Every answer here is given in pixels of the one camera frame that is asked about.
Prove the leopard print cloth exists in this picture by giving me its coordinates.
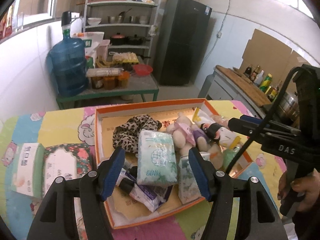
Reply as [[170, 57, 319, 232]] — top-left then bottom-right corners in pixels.
[[112, 114, 163, 154]]

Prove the steel steamer pot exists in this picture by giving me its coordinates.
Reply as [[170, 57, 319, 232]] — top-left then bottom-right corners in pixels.
[[277, 92, 300, 123]]

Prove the noodle pack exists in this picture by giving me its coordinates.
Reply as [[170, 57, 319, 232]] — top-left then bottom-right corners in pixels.
[[86, 67, 125, 78]]

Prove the red lidded pot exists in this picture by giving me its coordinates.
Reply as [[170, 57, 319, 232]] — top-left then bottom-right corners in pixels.
[[110, 33, 127, 46]]

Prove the blue white wipes packet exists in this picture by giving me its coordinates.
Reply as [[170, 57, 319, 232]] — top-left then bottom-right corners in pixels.
[[129, 180, 173, 212]]

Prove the green white tissue pack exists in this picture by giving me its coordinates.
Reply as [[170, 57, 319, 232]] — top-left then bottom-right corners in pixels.
[[136, 129, 178, 186]]

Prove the floral tissue box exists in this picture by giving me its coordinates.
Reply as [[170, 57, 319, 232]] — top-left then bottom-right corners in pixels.
[[41, 143, 93, 198]]

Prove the black cloth roll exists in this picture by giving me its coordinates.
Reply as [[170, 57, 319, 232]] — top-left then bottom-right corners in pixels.
[[119, 166, 138, 193]]

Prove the person's right forearm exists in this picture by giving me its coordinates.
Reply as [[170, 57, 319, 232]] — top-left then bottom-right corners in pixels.
[[291, 201, 320, 240]]

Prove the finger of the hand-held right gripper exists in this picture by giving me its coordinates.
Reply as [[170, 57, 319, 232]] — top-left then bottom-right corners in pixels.
[[227, 117, 270, 141], [239, 114, 270, 127]]

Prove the orange sauce jar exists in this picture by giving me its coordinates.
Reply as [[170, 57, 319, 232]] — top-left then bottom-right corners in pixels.
[[117, 72, 131, 88], [104, 77, 117, 90], [90, 76, 104, 90]]

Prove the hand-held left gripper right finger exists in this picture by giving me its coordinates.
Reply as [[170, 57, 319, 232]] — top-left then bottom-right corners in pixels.
[[188, 147, 284, 240]]

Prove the white green tissue box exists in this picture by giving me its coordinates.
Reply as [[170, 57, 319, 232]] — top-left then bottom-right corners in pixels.
[[11, 142, 45, 199]]

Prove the black water pump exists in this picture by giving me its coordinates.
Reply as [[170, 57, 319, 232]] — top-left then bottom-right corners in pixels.
[[61, 11, 76, 35]]

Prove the person's right hand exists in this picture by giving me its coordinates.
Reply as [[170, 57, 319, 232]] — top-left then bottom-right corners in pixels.
[[277, 166, 320, 213]]

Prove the clear drinking glass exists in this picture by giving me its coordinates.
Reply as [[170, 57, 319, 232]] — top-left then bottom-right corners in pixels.
[[16, 12, 25, 32]]

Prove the pale green pouch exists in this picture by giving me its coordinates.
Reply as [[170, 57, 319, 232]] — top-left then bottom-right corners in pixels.
[[223, 146, 243, 171]]

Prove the green yellow bottle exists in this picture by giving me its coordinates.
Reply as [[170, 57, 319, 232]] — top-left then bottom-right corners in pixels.
[[260, 74, 272, 93]]

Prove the cardboard wall cover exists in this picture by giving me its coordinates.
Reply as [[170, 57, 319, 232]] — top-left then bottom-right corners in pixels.
[[241, 28, 320, 86]]

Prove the wooden cutting board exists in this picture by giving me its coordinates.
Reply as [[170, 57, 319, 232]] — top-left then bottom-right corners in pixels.
[[215, 65, 272, 108]]

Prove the kitchen counter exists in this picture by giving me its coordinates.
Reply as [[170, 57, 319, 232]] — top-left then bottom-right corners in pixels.
[[212, 65, 300, 121]]

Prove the yellow white packet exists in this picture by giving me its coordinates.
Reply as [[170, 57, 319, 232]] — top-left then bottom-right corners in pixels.
[[192, 107, 208, 126]]

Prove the wall cable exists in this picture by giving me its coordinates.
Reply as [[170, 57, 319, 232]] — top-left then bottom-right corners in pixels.
[[199, 0, 237, 83]]

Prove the white metal shelf rack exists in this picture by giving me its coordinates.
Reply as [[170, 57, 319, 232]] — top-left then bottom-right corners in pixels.
[[82, 0, 165, 61]]

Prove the orange rimmed cardboard box lid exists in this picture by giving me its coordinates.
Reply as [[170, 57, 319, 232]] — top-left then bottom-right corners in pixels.
[[94, 98, 253, 230]]

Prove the banana bunch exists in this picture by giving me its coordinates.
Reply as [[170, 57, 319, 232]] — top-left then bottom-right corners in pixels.
[[96, 56, 113, 68]]

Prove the dark grey fridge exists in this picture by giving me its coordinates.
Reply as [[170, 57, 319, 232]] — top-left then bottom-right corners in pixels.
[[153, 0, 213, 86]]

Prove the steel basin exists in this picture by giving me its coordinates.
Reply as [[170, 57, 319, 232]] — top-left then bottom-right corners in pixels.
[[107, 15, 125, 24]]

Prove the leaf print tissue pack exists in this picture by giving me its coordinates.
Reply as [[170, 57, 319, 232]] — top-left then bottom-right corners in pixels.
[[178, 155, 204, 205]]

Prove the grey gas cylinder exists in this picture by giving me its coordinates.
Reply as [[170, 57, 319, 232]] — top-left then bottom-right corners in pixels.
[[197, 74, 216, 101]]

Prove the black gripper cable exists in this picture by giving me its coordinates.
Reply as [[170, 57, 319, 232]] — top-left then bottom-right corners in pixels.
[[226, 66, 304, 174]]

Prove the black frying pan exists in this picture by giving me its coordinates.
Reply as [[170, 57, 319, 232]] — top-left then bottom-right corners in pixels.
[[126, 34, 151, 45]]

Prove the egg tray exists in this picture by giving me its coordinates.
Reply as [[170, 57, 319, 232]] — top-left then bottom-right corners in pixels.
[[112, 52, 140, 65]]

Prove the pink plush toy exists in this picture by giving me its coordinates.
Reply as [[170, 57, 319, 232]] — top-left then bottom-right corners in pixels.
[[166, 114, 195, 153]]

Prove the blue water jug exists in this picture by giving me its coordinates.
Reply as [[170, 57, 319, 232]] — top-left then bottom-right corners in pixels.
[[47, 34, 88, 97]]

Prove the white sack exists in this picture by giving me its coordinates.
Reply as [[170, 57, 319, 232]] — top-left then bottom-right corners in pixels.
[[72, 32, 105, 56]]

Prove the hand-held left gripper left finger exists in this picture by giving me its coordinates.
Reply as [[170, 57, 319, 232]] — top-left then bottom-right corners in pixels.
[[26, 146, 127, 240]]

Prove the pink white bag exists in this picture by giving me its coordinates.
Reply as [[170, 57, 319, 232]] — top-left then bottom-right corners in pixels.
[[97, 40, 111, 61]]

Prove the amber oil bottle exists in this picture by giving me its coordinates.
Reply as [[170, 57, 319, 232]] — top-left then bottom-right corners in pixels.
[[268, 80, 282, 102]]

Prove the red plastic basket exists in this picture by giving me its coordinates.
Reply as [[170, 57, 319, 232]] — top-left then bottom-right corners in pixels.
[[132, 64, 153, 77]]

